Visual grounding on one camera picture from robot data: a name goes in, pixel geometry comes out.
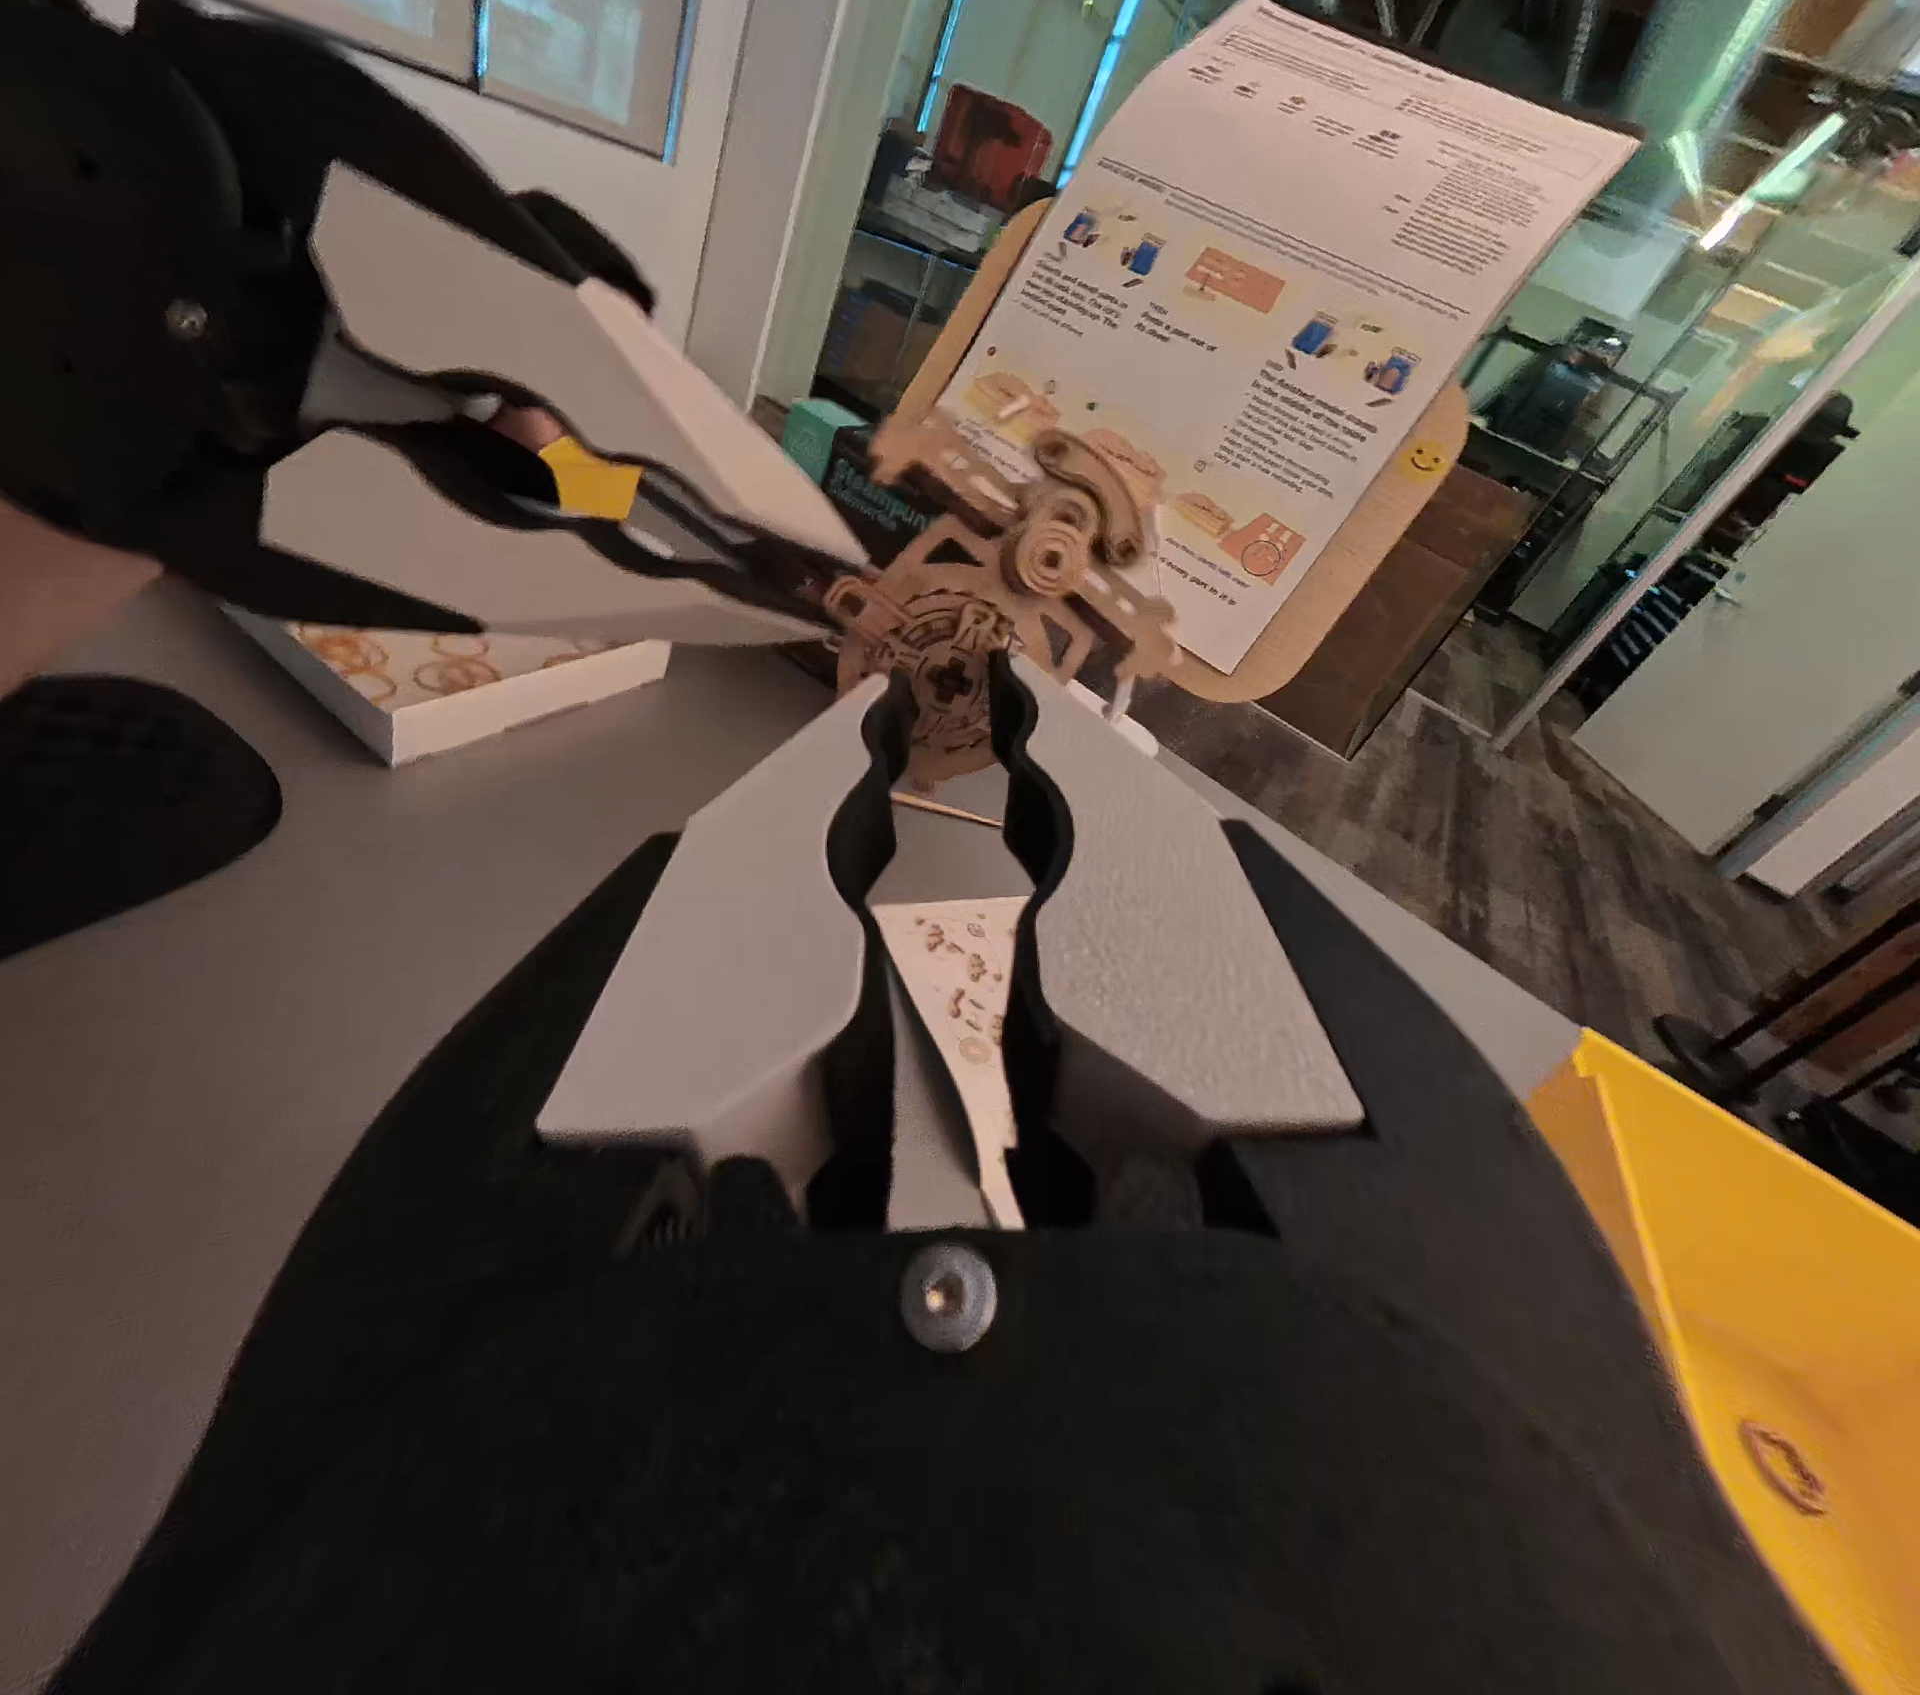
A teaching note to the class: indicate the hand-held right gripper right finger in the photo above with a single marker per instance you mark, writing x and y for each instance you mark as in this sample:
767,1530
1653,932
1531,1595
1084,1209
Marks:
1199,974

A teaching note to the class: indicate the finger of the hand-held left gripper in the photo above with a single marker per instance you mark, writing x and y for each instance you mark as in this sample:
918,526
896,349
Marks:
449,557
601,377

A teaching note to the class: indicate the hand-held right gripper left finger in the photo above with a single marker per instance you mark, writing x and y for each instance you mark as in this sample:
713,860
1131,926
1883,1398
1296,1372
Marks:
703,974

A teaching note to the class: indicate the brown wooden mechanical model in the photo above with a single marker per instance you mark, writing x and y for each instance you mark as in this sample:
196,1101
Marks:
1051,549

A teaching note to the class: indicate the person's left forearm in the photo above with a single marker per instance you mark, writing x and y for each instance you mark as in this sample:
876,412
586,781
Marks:
44,600

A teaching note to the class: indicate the black model kit box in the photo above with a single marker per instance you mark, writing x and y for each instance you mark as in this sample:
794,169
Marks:
862,490

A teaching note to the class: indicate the person's left hand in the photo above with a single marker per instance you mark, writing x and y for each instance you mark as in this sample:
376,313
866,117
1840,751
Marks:
524,427

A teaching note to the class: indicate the white box of wooden rings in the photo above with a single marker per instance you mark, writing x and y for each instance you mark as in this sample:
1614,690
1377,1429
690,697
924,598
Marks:
495,690

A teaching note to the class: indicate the illustrated assembly leaflet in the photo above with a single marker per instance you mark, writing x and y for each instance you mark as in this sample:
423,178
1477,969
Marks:
945,974

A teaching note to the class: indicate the thin wooden stick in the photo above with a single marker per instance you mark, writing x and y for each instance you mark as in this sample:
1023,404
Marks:
945,810

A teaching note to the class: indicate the black textured pad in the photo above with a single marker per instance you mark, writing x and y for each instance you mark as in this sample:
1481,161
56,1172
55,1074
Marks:
106,810

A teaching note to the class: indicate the red storage crate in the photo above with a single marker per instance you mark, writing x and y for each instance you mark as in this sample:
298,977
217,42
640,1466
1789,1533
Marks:
988,135

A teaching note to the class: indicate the printed instruction sheet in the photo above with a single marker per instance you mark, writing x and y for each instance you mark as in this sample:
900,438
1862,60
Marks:
1351,224

